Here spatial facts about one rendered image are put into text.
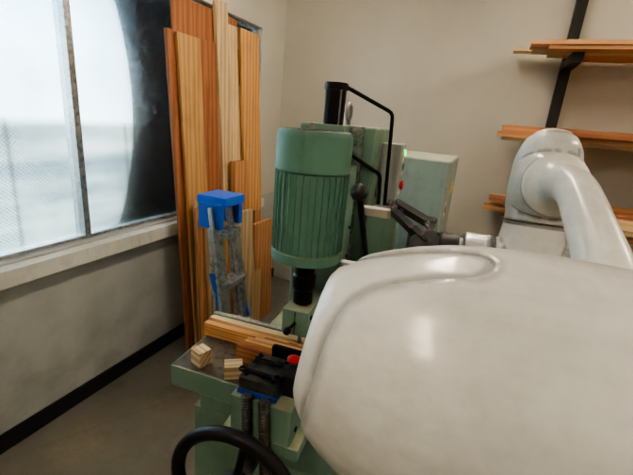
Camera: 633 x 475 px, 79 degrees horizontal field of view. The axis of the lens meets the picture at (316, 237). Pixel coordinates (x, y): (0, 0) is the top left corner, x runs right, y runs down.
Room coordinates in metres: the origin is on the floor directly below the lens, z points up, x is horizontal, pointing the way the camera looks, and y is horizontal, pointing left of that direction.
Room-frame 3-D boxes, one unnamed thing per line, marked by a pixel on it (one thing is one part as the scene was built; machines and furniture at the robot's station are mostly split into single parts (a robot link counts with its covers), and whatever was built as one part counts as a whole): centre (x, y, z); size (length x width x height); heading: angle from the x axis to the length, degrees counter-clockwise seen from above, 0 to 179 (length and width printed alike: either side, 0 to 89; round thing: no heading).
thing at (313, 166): (0.91, 0.02, 1.35); 0.18 x 0.18 x 0.31
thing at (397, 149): (1.17, -0.21, 1.40); 0.10 x 0.06 x 0.16; 163
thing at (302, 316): (0.93, 0.01, 1.03); 0.14 x 0.07 x 0.09; 163
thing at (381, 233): (1.07, -0.19, 1.22); 0.09 x 0.08 x 0.15; 163
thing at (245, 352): (0.83, 0.07, 0.93); 0.24 x 0.01 x 0.06; 73
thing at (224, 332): (0.90, -0.02, 0.92); 0.67 x 0.02 x 0.04; 73
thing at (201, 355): (0.85, 0.27, 0.92); 0.04 x 0.04 x 0.04; 52
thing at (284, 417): (0.72, 0.07, 0.91); 0.15 x 0.14 x 0.09; 73
